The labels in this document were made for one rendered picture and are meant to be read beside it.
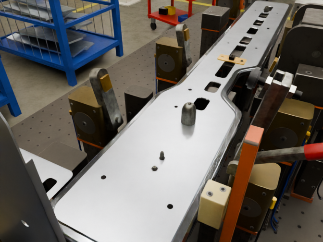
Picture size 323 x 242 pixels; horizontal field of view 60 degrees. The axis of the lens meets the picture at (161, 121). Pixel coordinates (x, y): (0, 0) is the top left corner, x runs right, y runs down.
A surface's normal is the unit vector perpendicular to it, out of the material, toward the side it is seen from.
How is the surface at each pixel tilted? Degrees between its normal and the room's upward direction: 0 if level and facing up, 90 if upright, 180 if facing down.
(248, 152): 90
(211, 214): 90
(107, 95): 78
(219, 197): 0
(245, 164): 90
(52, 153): 0
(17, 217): 90
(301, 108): 0
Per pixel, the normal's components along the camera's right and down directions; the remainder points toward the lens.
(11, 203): -0.46, 0.55
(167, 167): 0.00, -0.78
